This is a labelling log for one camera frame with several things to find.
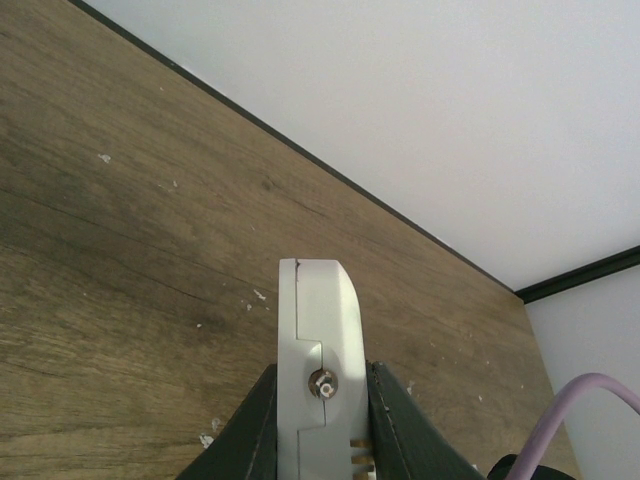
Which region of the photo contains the black aluminium frame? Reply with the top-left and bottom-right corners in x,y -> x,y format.
81,1 -> 639,303

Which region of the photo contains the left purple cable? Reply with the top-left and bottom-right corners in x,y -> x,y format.
509,372 -> 640,480

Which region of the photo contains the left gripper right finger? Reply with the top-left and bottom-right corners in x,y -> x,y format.
366,362 -> 483,480

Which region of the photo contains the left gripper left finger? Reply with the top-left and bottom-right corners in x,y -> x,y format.
177,364 -> 277,480

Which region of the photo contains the white remote control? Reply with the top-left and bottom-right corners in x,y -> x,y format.
276,259 -> 376,479

